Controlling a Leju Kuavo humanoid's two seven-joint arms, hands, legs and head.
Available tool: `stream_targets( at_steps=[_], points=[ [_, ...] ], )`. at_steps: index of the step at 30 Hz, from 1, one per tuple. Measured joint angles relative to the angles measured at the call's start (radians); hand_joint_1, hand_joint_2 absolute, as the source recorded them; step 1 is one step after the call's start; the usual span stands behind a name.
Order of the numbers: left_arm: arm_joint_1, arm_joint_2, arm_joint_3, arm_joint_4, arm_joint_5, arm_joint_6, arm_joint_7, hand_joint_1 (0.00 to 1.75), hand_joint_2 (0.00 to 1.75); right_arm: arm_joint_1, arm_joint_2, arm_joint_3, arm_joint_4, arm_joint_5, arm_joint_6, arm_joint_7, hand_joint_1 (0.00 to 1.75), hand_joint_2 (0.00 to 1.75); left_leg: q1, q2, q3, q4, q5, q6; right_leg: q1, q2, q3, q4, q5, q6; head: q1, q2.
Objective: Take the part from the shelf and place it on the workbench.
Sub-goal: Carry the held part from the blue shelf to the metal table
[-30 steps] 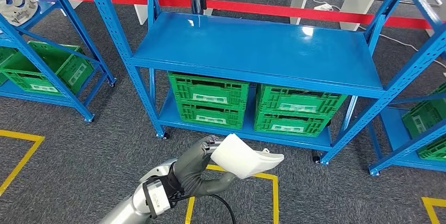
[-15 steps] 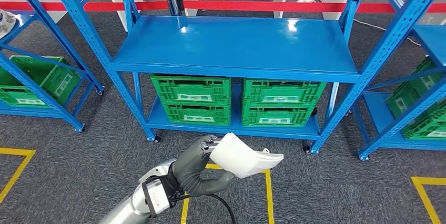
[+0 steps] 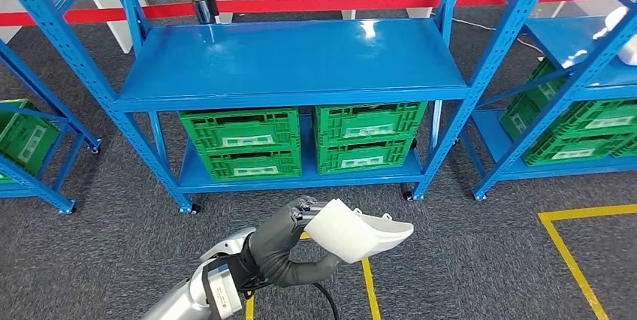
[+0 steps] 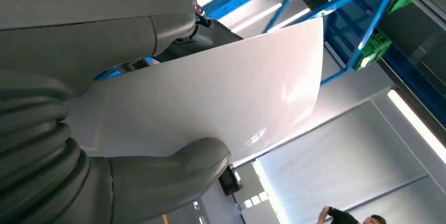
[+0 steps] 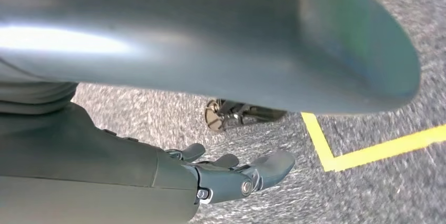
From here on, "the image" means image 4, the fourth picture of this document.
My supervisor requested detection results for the ceiling light strip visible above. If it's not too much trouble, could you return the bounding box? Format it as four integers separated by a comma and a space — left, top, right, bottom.
387, 89, 446, 166
230, 2, 283, 34
266, 7, 311, 33

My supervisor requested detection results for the person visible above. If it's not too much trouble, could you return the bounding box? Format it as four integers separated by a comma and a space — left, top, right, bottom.
315, 206, 388, 224

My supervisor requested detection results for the black wall box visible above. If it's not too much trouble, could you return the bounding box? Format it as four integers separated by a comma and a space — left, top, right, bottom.
218, 165, 243, 196

